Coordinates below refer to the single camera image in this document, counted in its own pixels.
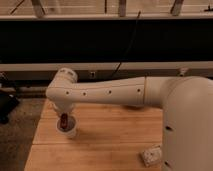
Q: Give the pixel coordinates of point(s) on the wooden table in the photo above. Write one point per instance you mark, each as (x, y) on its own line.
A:
(109, 138)

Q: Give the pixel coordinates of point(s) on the wall power outlet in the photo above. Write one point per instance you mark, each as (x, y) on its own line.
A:
(92, 74)

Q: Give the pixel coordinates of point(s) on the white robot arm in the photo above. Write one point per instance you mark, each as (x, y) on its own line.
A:
(186, 103)

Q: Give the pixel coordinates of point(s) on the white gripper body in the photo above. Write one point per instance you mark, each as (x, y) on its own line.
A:
(63, 109)

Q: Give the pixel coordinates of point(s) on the black object at left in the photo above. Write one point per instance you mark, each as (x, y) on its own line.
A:
(8, 103)

